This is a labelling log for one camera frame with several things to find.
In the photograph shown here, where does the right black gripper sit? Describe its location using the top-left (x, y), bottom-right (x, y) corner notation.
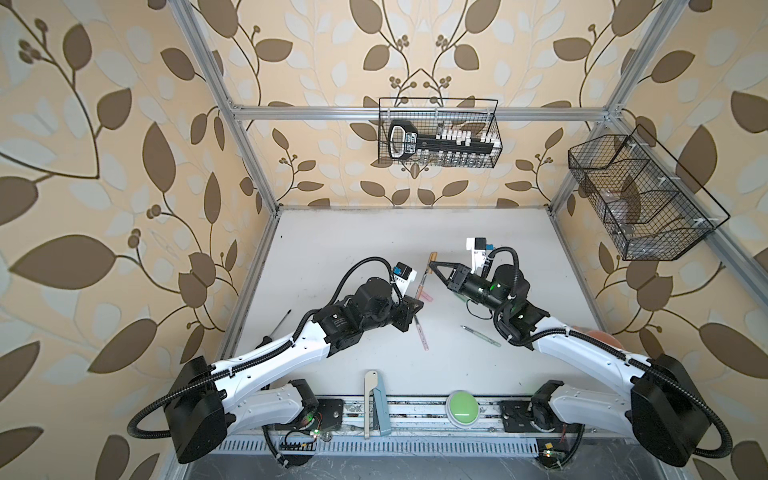
top-left (431, 260), bottom-right (508, 319)

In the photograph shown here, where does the brown pen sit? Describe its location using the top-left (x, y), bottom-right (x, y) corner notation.
top-left (415, 266), bottom-right (430, 299)

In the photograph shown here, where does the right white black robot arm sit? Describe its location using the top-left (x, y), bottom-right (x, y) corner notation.
top-left (429, 247), bottom-right (734, 467)

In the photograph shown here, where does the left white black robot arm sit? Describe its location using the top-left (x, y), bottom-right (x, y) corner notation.
top-left (127, 256), bottom-right (424, 464)

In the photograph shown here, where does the pink pen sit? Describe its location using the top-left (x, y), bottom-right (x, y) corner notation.
top-left (414, 317), bottom-right (429, 351)

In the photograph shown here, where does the green pen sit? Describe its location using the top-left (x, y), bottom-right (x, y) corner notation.
top-left (460, 325), bottom-right (501, 348)

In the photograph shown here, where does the green round button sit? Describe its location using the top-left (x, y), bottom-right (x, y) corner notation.
top-left (445, 390), bottom-right (480, 429)

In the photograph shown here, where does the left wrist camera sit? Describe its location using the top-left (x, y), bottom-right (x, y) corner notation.
top-left (393, 262), bottom-right (417, 293)

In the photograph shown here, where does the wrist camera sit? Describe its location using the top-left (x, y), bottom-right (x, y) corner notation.
top-left (393, 262), bottom-right (417, 293)
top-left (466, 237), bottom-right (494, 274)

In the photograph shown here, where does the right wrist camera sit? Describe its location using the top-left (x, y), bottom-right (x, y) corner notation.
top-left (466, 237), bottom-right (494, 274)

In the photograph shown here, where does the black socket set rail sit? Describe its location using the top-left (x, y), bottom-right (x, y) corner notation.
top-left (385, 120), bottom-right (502, 160)

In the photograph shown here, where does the rear black wire basket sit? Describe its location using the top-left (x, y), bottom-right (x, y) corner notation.
top-left (377, 96), bottom-right (503, 169)

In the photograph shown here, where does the side black wire basket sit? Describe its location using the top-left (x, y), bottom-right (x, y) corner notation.
top-left (568, 125), bottom-right (731, 261)

